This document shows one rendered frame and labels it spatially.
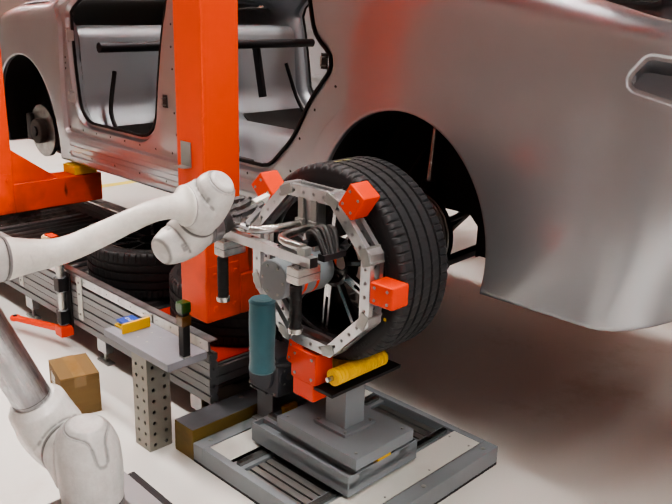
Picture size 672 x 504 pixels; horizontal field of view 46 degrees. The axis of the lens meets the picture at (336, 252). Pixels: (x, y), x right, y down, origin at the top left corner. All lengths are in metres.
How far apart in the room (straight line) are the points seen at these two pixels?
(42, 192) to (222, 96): 2.08
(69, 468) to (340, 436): 1.09
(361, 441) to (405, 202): 0.87
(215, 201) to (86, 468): 0.71
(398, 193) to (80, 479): 1.22
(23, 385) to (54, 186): 2.68
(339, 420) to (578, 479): 0.94
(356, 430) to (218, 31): 1.45
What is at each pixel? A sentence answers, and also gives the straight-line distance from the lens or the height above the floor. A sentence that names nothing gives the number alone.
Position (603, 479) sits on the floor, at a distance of 3.24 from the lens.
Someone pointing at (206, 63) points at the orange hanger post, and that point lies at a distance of 2.78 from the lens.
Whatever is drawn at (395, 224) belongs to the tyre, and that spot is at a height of 1.04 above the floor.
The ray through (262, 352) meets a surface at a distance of 2.65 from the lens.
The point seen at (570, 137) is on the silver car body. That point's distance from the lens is 2.46.
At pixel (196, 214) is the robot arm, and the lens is 1.94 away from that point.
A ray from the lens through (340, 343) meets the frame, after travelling 2.52.
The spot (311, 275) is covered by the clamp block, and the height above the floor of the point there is 0.92.
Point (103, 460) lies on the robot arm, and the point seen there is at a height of 0.59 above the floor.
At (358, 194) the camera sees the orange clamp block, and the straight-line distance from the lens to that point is 2.33.
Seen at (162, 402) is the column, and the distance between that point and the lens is 3.17.
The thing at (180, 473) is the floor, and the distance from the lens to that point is 3.09.
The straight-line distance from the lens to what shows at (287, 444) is 2.93.
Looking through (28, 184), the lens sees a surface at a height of 0.67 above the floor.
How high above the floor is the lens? 1.68
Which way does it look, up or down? 18 degrees down
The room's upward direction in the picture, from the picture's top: 2 degrees clockwise
